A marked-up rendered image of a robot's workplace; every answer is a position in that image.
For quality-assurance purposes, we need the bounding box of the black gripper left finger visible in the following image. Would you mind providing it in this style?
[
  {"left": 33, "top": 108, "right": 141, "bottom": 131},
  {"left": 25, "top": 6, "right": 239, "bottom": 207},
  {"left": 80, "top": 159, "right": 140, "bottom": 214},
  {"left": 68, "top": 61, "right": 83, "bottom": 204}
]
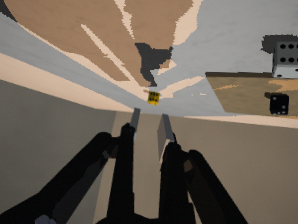
[{"left": 0, "top": 108, "right": 141, "bottom": 224}]

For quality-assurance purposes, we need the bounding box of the black die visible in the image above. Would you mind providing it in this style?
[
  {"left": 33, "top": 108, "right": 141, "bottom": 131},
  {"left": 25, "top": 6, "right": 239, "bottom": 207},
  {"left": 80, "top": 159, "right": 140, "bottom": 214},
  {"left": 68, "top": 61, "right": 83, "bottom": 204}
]
[{"left": 270, "top": 95, "right": 289, "bottom": 115}]

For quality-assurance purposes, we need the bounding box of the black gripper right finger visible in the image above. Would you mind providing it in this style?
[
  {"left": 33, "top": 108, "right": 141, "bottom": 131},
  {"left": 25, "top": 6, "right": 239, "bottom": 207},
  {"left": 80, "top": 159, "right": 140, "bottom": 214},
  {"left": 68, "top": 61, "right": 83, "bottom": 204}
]
[{"left": 157, "top": 114, "right": 248, "bottom": 224}]

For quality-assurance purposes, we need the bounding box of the yellow die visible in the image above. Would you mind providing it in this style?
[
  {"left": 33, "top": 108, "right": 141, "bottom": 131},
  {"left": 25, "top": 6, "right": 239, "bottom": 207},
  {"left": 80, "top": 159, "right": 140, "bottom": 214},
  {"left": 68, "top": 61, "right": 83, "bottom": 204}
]
[{"left": 147, "top": 91, "right": 160, "bottom": 105}]

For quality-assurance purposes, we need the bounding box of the brown square mat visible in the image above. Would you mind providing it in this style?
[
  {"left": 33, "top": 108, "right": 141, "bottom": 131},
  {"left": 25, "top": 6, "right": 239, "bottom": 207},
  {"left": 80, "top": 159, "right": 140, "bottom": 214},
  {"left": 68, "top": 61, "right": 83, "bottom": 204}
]
[{"left": 206, "top": 73, "right": 298, "bottom": 119}]

